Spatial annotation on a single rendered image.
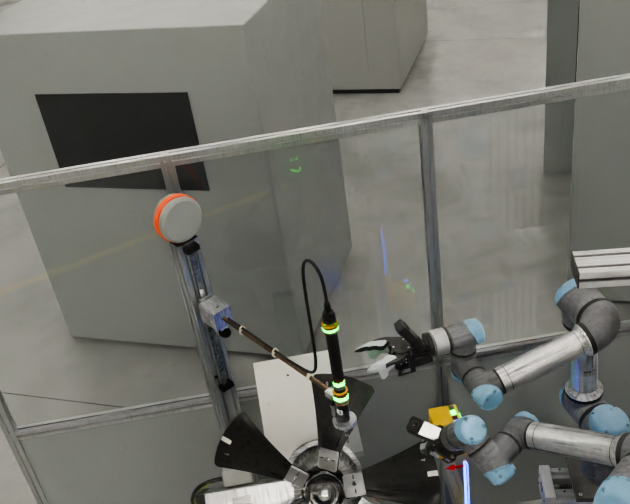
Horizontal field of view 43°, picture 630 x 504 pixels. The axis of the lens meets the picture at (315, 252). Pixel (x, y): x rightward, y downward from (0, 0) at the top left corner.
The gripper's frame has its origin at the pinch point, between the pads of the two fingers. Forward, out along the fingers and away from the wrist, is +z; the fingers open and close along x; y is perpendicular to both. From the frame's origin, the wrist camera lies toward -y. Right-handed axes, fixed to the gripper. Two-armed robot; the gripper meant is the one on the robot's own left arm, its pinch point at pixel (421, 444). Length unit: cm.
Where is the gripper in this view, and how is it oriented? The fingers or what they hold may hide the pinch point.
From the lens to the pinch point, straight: 246.9
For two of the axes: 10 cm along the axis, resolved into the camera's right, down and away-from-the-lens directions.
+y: 8.4, 5.4, -0.2
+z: -2.1, 3.6, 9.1
